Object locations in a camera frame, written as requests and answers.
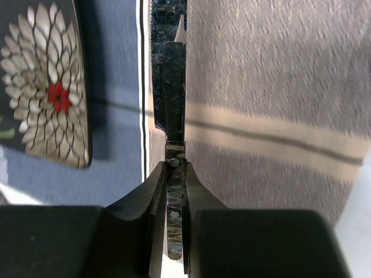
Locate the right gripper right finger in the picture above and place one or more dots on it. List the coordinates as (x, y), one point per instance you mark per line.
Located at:
(199, 209)

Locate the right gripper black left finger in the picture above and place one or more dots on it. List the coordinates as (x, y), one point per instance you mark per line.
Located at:
(139, 228)

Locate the blue beige checked placemat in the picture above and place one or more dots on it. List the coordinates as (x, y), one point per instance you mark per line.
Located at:
(278, 107)

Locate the metal table knife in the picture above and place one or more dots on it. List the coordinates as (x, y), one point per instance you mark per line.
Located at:
(168, 67)

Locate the dark floral rectangular plate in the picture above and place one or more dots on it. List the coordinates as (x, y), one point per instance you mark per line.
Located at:
(44, 102)

